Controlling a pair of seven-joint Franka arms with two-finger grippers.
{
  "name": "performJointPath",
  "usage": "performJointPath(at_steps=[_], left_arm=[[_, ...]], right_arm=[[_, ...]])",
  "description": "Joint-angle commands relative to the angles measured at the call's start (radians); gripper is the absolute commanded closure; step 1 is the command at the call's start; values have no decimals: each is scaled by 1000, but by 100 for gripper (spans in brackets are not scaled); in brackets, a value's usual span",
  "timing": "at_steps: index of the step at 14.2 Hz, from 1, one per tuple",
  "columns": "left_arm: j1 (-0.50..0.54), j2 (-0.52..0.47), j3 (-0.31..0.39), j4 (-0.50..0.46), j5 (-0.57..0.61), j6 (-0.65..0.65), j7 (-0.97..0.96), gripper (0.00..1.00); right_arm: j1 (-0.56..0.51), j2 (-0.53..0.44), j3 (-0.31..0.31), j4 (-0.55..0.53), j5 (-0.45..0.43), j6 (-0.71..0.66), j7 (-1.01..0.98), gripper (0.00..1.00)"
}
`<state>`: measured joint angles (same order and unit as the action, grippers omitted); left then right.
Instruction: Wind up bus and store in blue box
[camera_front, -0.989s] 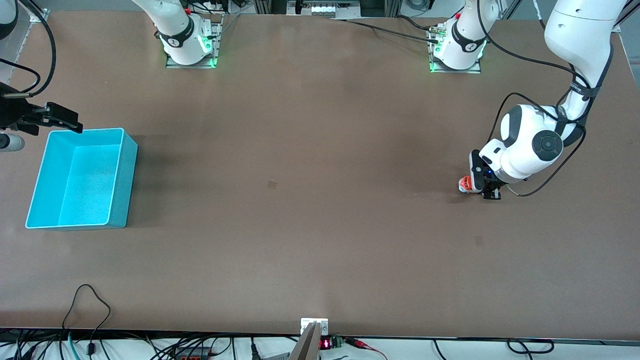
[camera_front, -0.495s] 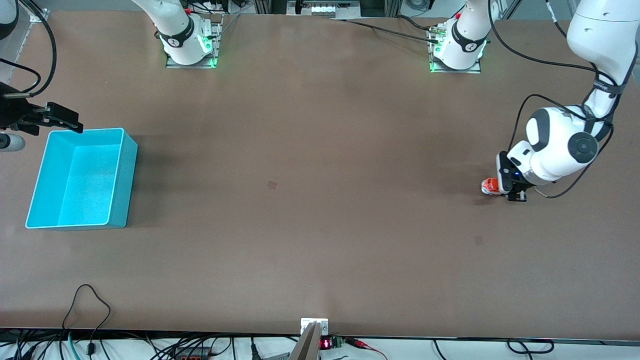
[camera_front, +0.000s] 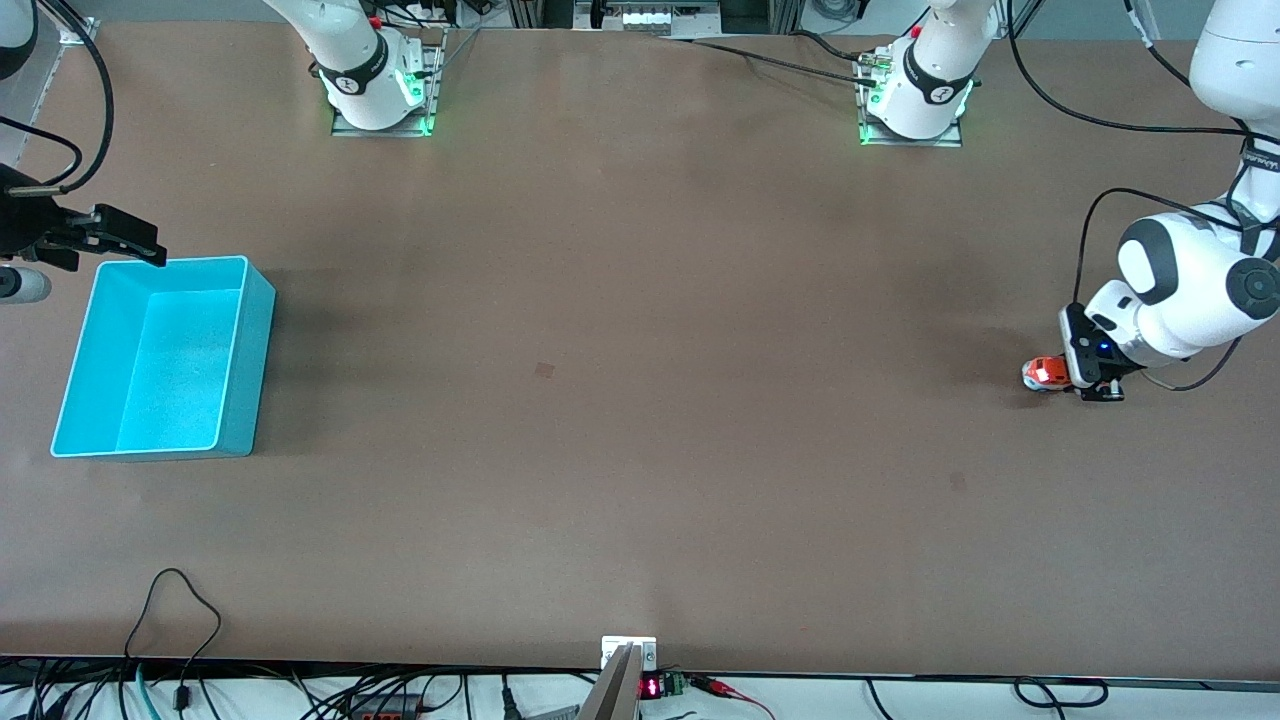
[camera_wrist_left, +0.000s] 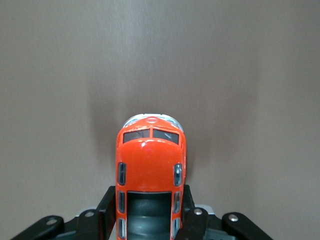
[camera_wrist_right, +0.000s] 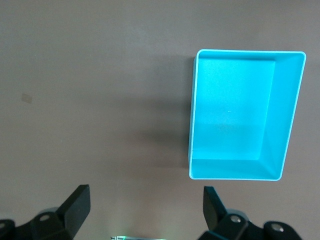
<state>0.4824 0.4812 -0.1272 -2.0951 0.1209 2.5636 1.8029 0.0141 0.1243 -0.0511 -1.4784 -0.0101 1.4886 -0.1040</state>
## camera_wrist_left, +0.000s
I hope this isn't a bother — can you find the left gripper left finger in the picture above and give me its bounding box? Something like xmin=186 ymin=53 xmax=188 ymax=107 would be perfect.
xmin=74 ymin=186 xmax=118 ymax=240

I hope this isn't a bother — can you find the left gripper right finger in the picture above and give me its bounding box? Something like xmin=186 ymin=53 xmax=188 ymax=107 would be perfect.
xmin=174 ymin=184 xmax=209 ymax=240

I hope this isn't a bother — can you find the orange toy bus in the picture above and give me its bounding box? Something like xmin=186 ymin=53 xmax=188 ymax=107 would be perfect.
xmin=115 ymin=113 xmax=187 ymax=240

